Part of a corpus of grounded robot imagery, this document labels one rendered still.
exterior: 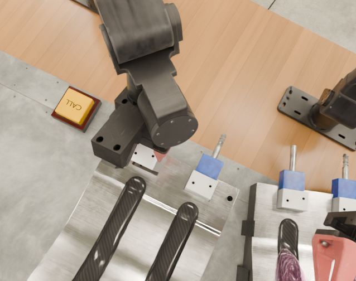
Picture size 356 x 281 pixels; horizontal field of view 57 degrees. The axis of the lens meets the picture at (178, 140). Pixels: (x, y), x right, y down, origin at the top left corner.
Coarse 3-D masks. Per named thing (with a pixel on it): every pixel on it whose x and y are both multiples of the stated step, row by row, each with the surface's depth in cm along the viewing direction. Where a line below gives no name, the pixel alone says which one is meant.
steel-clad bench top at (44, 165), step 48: (0, 96) 74; (48, 96) 74; (96, 96) 75; (0, 144) 71; (48, 144) 72; (192, 144) 73; (0, 192) 69; (48, 192) 69; (240, 192) 70; (0, 240) 66; (48, 240) 66; (240, 240) 68
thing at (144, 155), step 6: (138, 144) 57; (138, 150) 57; (144, 150) 56; (150, 150) 56; (132, 156) 57; (138, 156) 56; (144, 156) 56; (150, 156) 56; (138, 162) 56; (144, 162) 56; (150, 162) 56; (156, 162) 56; (162, 162) 60; (150, 168) 56; (156, 168) 58
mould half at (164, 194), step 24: (96, 168) 61; (120, 168) 62; (168, 168) 62; (192, 168) 62; (96, 192) 61; (120, 192) 61; (168, 192) 61; (216, 192) 61; (72, 216) 60; (96, 216) 60; (144, 216) 60; (168, 216) 60; (216, 216) 60; (72, 240) 58; (144, 240) 59; (192, 240) 59; (216, 240) 59; (48, 264) 55; (72, 264) 56; (120, 264) 58; (144, 264) 58; (192, 264) 58
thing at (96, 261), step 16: (128, 192) 61; (144, 192) 61; (128, 208) 61; (192, 208) 60; (112, 224) 60; (128, 224) 60; (176, 224) 60; (192, 224) 60; (96, 240) 59; (112, 240) 59; (176, 240) 60; (96, 256) 58; (160, 256) 59; (176, 256) 59; (80, 272) 56; (96, 272) 57; (160, 272) 58
